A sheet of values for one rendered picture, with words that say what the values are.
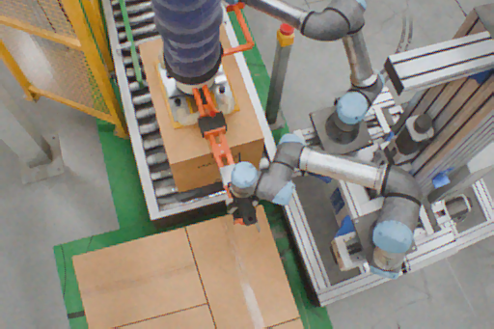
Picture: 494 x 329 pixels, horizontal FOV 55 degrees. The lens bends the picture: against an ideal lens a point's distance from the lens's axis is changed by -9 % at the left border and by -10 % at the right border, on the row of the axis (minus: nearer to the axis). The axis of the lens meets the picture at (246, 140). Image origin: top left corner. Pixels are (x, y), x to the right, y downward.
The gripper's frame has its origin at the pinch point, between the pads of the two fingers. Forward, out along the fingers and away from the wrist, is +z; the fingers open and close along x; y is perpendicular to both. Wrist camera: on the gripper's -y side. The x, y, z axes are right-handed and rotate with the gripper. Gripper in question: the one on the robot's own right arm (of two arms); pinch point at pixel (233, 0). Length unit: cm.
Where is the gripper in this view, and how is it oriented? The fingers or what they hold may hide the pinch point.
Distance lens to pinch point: 229.6
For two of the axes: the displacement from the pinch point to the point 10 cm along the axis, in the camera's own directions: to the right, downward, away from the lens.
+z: -0.3, 3.8, 9.2
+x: 9.5, -2.8, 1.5
